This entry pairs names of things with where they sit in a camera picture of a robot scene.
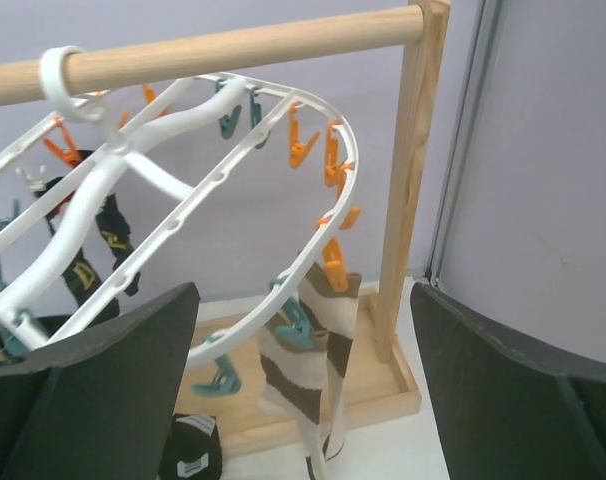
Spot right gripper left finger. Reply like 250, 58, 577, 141
0, 283, 200, 479

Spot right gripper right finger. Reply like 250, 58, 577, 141
410, 283, 606, 479

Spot black blue sport sock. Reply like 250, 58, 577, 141
157, 413, 223, 480

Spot brown cream striped sock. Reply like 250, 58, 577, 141
257, 263, 362, 479

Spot white round clip hanger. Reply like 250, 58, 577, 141
0, 46, 359, 369

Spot black santa sock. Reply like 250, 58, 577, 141
27, 148, 140, 334

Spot wooden hanging rack frame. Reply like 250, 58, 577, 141
0, 0, 452, 459

